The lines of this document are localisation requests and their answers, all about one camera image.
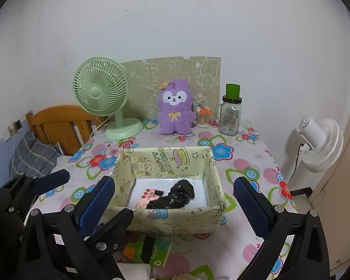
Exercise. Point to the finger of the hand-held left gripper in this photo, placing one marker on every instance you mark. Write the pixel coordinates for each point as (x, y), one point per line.
(116, 224)
(52, 179)

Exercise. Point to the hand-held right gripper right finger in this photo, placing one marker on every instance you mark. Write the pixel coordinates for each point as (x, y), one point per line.
(250, 207)

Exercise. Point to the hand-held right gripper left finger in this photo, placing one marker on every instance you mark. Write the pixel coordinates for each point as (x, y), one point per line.
(96, 201)

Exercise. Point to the yellow cartoon printed box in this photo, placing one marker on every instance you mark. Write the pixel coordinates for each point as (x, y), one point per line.
(163, 218)

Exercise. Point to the green orange tissue packet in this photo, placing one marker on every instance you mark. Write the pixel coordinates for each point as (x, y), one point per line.
(160, 253)

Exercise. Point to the grey plaid bedding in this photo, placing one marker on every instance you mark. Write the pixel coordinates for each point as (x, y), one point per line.
(38, 154)

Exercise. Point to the pink patterned packet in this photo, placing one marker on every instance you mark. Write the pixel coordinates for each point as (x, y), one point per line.
(144, 197)

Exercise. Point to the floral tablecloth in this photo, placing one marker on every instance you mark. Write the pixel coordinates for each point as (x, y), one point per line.
(245, 163)

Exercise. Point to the white cloth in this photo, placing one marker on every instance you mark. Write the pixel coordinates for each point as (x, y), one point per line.
(134, 272)

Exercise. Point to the black plastic wrapped bundle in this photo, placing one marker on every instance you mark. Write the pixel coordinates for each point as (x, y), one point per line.
(169, 199)

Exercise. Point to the wooden chair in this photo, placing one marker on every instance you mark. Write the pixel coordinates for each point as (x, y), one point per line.
(55, 116)

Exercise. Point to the glass mug with green lid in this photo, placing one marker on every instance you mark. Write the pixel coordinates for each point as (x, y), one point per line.
(229, 119)

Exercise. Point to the white floor fan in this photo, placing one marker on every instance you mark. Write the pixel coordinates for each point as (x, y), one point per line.
(323, 145)

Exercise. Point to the green desk fan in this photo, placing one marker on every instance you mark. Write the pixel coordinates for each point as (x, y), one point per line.
(96, 92)

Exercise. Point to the clear jar with orange lid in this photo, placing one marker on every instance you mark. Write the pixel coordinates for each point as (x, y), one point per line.
(202, 121)

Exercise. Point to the purple plush toy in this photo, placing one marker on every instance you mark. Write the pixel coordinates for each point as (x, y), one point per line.
(175, 116)

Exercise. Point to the green cartoon printed board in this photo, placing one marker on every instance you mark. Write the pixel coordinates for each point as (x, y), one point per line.
(140, 75)

